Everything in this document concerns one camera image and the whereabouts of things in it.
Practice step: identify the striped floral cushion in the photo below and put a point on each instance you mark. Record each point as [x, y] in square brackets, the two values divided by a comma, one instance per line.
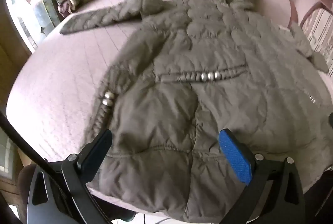
[320, 28]

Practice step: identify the olive green quilted jacket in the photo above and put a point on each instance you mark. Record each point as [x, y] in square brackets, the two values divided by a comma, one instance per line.
[182, 57]

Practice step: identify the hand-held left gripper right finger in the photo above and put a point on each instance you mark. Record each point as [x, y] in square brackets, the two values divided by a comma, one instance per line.
[235, 156]

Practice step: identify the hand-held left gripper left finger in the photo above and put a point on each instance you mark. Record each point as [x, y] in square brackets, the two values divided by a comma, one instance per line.
[97, 151]

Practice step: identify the floral curtain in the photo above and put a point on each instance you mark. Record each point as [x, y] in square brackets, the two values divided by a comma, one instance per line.
[39, 13]

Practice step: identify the pink quilted bed cover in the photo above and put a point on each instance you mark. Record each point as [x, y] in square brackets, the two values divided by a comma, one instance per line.
[65, 70]

